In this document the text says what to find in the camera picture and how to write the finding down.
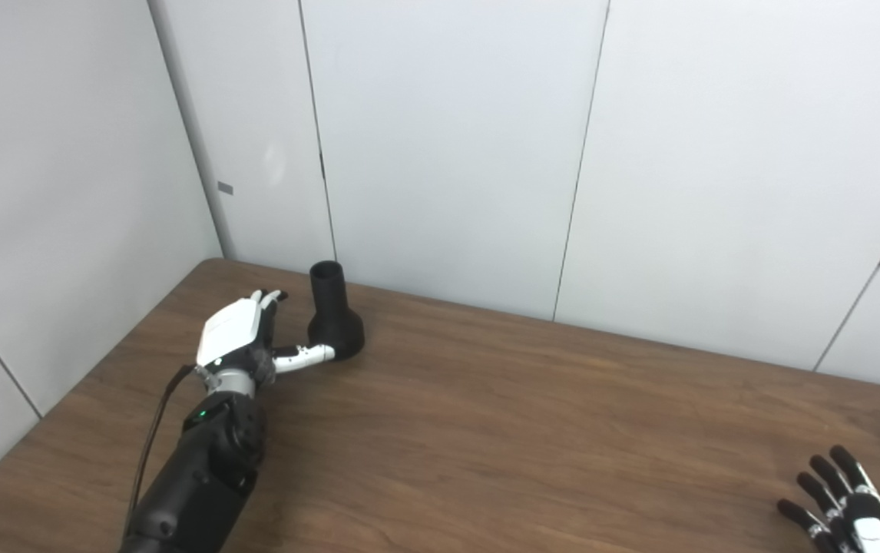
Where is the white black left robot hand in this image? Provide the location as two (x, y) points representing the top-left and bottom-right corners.
(196, 289), (337, 385)

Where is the black funnel-shaped nozzle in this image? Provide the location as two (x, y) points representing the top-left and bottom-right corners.
(307, 261), (366, 362)

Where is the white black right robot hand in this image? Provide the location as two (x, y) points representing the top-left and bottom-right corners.
(776, 445), (880, 553)

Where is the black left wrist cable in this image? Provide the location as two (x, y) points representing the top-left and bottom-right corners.
(124, 364), (197, 538)

